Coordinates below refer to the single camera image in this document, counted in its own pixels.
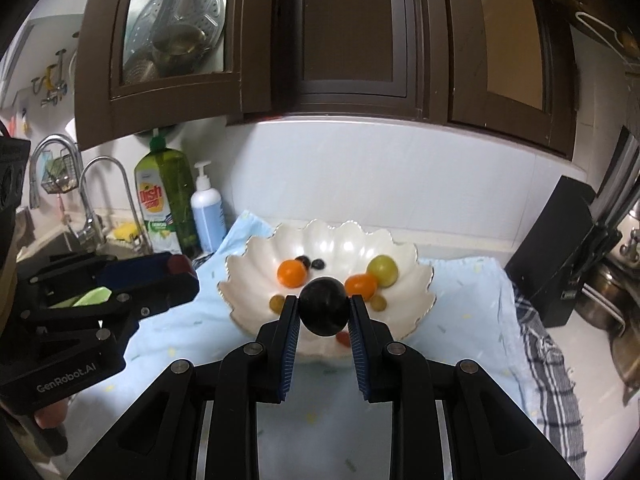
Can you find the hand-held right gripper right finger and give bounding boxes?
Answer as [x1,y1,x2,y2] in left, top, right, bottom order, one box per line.
[349,294,583,480]

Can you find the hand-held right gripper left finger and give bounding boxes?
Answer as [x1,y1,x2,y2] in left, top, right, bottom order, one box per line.
[67,294,301,480]

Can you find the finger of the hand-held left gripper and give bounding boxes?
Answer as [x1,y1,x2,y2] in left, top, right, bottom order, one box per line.
[21,279,200,357]
[19,253,200,307]

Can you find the dark round plum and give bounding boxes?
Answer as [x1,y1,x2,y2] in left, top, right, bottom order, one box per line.
[298,276,351,337]

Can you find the small oblong orange tomato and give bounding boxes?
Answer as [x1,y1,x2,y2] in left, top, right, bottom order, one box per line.
[345,273,378,300]

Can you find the round green fruit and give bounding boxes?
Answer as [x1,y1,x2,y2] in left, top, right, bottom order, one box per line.
[366,255,400,288]

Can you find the white scalloped bowl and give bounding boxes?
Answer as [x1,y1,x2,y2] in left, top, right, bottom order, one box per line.
[217,218,436,361]

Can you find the person's left hand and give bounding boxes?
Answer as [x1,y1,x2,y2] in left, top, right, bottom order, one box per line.
[34,399,69,429]

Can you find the chrome gooseneck faucet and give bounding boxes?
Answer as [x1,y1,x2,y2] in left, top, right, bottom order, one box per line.
[79,156,153,253]

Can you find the light green plate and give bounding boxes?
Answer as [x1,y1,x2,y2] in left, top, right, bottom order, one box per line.
[50,286,113,309]

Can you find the tall chrome spring faucet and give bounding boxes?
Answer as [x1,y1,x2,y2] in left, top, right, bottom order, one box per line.
[30,134,106,246]

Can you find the small round orange tomato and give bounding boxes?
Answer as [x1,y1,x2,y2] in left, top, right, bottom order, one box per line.
[277,259,307,288]

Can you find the kitchen sink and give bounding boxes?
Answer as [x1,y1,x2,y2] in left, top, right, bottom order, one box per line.
[15,232,151,261]

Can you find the green dish soap bottle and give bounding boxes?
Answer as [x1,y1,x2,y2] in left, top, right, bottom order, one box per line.
[134,127,201,256]

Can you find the white and blue pump bottle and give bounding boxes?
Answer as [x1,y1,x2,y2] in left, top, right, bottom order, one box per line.
[190,161,228,254]

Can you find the light blue speckled towel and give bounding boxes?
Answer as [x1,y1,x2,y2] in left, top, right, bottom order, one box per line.
[70,210,531,480]

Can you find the grey checkered cloth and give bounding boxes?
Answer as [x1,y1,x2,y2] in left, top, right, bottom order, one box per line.
[192,255,586,461]

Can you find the black knife block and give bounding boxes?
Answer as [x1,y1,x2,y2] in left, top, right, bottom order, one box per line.
[504,175,608,328]

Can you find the steel pot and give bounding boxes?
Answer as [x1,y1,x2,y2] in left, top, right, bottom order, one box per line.
[575,260,640,326]

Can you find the perforated steel steamer plate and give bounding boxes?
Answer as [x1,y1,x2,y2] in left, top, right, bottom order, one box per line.
[122,0,227,86]

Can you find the steel pan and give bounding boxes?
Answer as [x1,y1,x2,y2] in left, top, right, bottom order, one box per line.
[607,320,640,406]

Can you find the cream kettle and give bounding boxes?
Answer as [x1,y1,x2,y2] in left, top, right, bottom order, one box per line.
[617,227,640,266]

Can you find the white clothes hanger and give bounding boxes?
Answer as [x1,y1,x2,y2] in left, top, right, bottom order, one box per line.
[575,10,640,61]

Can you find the wire basket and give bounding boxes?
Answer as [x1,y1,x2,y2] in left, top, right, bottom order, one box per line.
[40,156,76,195]

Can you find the yellow bicycle wall ornament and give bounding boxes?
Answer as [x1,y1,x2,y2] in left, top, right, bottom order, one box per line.
[31,49,68,107]

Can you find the steel-handled knives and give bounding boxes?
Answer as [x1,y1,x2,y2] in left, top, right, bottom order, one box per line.
[592,127,640,241]

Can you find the dark brown wall cabinet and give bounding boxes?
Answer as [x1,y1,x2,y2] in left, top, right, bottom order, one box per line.
[74,0,578,161]

